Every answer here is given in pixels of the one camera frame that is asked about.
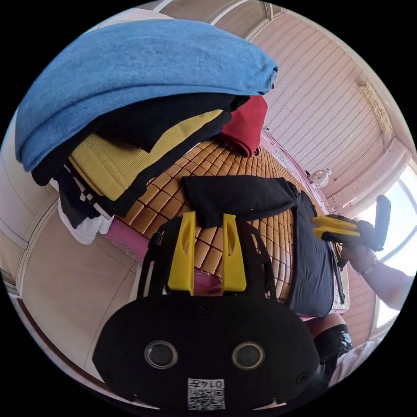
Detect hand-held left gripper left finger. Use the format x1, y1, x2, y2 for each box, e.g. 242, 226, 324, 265
167, 211, 196, 296

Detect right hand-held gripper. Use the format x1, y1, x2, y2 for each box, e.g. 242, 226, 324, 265
311, 213, 379, 268

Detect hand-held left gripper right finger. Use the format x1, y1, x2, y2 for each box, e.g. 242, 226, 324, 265
222, 213, 247, 296

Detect black long sleeve shirt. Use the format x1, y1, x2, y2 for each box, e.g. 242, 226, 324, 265
181, 175, 347, 319

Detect person's right forearm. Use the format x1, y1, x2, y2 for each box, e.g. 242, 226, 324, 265
361, 260, 412, 311

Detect person's right hand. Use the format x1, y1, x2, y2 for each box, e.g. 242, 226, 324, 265
340, 242, 379, 275

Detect small white fan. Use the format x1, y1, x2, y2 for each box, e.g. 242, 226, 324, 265
308, 167, 333, 189

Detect window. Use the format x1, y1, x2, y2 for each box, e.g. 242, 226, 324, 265
355, 165, 417, 330

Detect person's body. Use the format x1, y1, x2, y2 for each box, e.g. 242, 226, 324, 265
305, 313, 389, 402

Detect pile of clothes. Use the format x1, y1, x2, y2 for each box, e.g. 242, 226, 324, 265
14, 19, 279, 245

